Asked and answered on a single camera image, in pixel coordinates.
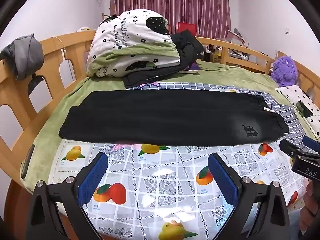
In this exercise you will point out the red patterned curtain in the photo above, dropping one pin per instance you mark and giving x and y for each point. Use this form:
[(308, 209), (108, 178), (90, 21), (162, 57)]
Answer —
[(175, 2)]

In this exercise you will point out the green blanket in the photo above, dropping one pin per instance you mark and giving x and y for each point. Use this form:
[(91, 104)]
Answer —
[(67, 97)]

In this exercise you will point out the red box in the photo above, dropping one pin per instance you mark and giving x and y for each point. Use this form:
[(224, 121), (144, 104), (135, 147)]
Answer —
[(186, 28)]

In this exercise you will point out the black pants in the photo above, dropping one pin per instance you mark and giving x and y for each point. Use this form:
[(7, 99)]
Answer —
[(162, 120)]

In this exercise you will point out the dark hanging cloth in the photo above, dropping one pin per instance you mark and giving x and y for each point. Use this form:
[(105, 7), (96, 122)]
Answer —
[(35, 83)]

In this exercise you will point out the folded white flower quilt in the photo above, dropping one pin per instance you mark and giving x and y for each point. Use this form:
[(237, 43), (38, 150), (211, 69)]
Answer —
[(130, 42)]

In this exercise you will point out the grey cap on bedpost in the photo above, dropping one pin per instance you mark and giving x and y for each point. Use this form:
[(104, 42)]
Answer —
[(25, 52)]

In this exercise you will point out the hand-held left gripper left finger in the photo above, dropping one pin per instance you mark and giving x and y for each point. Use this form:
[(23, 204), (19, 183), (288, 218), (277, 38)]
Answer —
[(92, 181)]

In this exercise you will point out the person's blue jeans leg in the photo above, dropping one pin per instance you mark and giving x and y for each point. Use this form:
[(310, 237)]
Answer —
[(295, 226)]

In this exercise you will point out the person's right hand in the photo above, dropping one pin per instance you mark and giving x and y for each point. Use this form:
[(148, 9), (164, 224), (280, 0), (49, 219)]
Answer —
[(310, 205)]

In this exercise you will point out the black phone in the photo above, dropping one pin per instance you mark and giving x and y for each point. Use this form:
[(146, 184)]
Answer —
[(28, 161)]

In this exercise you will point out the black jacket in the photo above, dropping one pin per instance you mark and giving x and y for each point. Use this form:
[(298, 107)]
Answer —
[(185, 47)]

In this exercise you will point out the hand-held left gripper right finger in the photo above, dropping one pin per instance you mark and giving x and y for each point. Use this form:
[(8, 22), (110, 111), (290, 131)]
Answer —
[(223, 178)]

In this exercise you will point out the wooden bed frame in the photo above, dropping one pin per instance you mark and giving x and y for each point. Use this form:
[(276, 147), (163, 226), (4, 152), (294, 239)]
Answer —
[(15, 105)]

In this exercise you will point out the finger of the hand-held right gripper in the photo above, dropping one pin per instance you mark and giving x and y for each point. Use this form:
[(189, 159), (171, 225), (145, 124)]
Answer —
[(311, 143), (290, 148)]

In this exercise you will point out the white flower pillow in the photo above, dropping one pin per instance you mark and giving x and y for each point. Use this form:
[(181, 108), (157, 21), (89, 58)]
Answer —
[(298, 105)]

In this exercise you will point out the purple book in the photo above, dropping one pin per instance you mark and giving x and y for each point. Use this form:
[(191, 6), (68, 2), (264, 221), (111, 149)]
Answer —
[(193, 67)]

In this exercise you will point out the cardboard box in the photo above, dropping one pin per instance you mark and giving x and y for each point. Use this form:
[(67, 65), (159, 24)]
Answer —
[(217, 55)]

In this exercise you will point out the fruit print plastic sheet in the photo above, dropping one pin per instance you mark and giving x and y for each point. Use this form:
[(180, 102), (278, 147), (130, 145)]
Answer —
[(162, 192)]

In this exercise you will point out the purple plush toy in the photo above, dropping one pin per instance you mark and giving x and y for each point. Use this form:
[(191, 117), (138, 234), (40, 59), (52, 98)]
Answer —
[(283, 70)]

